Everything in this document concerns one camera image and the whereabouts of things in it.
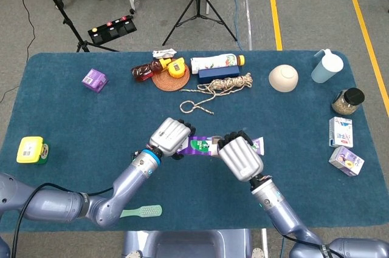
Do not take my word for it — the blue floor cable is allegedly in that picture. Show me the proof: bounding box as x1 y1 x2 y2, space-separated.
218 0 244 52

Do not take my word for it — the dark blue rectangular box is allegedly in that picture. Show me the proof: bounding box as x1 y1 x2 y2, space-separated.
198 66 241 84

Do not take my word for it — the grey robot torso base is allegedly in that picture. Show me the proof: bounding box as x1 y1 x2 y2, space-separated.
121 229 265 258

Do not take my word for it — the yellow lidded green box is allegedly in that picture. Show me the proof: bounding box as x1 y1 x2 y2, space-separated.
16 136 51 165

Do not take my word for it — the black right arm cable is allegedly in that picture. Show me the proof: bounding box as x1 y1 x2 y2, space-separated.
279 233 344 258

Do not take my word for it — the glass jar black lid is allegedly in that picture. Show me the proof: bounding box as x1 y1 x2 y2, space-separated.
331 87 365 116

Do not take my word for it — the round woven coaster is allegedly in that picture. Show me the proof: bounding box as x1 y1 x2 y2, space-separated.
151 63 191 92

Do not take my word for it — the bundled beige rope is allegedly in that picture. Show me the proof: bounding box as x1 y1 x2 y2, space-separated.
179 72 253 116

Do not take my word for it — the blue table mat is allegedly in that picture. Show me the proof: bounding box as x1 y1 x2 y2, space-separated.
0 51 389 231

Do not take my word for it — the purple toothpaste box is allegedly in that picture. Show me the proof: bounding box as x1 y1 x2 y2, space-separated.
177 135 224 157

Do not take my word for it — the black light stand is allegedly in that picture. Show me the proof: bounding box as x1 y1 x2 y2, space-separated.
30 0 119 53

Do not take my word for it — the small purple carton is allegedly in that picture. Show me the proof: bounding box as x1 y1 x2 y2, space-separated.
81 68 109 93

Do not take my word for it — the light blue pitcher cup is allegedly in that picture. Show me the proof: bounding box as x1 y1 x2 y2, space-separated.
311 48 345 84

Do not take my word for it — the white blue milk carton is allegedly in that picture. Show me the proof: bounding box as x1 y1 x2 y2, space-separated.
328 116 354 149

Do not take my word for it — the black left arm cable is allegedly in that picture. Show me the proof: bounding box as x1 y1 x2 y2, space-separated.
10 182 114 258

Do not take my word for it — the white snack packet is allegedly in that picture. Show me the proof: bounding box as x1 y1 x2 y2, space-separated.
152 48 177 60

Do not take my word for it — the yellow tape measure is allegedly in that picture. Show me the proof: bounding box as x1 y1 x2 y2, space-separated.
166 56 187 78

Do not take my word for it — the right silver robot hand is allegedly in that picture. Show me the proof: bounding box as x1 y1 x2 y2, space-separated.
217 130 264 182

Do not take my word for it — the white drink bottle yellow cap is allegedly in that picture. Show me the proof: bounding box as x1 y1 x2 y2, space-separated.
190 53 246 75

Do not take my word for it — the black foot pedal panel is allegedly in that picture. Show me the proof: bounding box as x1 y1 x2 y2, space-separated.
88 15 138 45

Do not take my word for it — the purple white drink carton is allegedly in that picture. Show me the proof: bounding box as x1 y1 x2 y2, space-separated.
328 146 365 177

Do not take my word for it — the red tea bottle yellow cap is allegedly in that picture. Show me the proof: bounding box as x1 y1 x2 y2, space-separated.
131 59 171 83

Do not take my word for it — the green scrubbing brush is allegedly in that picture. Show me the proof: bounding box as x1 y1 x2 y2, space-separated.
120 205 163 219

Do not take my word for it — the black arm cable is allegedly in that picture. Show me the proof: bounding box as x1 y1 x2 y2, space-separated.
10 182 114 258
279 233 344 258

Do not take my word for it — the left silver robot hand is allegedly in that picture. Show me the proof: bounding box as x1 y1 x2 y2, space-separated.
148 117 197 160

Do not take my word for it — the upturned beige bowl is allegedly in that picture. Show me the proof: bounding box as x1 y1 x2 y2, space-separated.
268 64 299 93

